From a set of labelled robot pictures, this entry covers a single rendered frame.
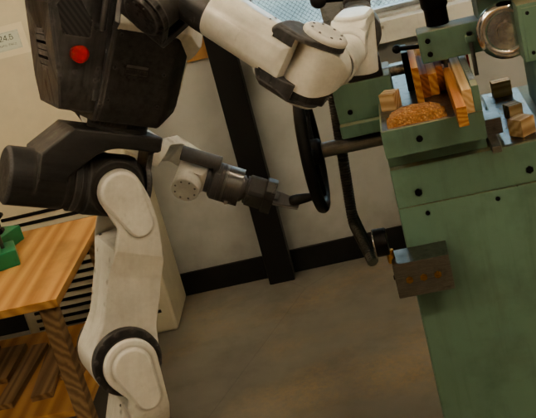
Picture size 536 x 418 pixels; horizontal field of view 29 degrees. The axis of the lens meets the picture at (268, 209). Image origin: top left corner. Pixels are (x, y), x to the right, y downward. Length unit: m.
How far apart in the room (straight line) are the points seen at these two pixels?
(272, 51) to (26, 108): 1.90
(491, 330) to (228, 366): 1.20
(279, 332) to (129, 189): 1.58
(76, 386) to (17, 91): 1.06
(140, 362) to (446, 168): 0.75
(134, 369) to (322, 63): 0.74
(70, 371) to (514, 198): 1.33
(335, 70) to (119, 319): 0.69
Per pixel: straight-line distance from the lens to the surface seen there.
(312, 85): 1.73
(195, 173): 2.36
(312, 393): 3.07
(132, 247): 2.03
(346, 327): 3.40
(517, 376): 2.45
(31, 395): 3.13
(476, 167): 2.23
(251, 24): 1.72
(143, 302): 2.09
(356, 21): 1.90
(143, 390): 2.10
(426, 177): 2.23
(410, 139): 2.15
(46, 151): 1.96
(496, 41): 2.25
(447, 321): 2.36
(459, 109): 2.06
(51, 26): 1.90
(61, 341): 2.89
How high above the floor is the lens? 1.50
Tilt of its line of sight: 19 degrees down
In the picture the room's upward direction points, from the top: 15 degrees counter-clockwise
